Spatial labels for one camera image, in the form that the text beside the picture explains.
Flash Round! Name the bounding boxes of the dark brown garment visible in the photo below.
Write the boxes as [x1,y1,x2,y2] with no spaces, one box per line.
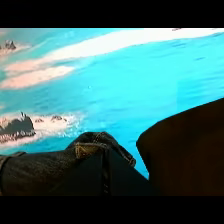
[135,97,224,197]

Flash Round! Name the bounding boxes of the dark blue jeans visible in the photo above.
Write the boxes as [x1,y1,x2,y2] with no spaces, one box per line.
[0,131,155,197]

